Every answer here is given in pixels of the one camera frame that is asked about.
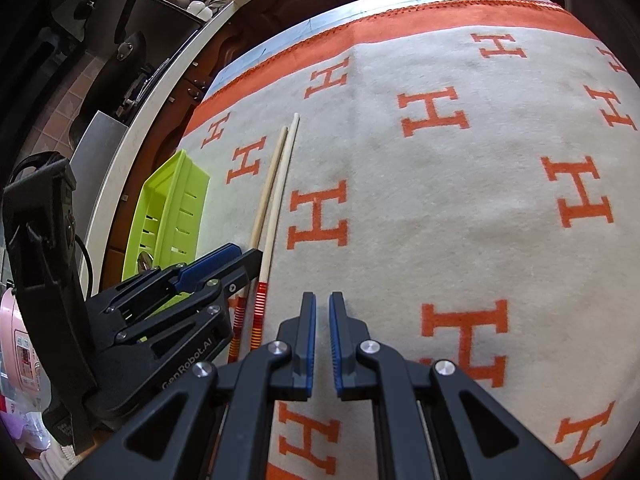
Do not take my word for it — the green plastic utensil tray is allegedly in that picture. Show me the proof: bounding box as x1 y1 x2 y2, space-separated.
122 149 212 286

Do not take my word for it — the gas stove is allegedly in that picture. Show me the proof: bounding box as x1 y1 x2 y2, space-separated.
112 57 173 121

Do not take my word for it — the black cable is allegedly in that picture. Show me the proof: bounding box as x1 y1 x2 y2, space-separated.
74 234 97 301

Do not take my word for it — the stainless steel splash panel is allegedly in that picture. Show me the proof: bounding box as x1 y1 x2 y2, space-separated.
69 111 127 266

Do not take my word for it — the orange and white printed blanket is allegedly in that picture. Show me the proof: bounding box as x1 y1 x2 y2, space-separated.
177 0 640 480

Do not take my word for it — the pink rice cooker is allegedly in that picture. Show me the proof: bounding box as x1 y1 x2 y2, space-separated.
0 287 42 401

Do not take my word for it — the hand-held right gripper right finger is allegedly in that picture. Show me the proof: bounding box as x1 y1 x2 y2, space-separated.
328 291 581 480

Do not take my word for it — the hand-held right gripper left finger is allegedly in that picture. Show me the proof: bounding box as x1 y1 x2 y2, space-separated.
65 291 318 480

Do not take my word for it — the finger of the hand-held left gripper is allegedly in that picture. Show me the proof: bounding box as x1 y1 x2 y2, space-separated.
114 249 264 348
100 243 243 311

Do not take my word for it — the black wok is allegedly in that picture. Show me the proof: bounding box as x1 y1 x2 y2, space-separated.
75 0 153 131

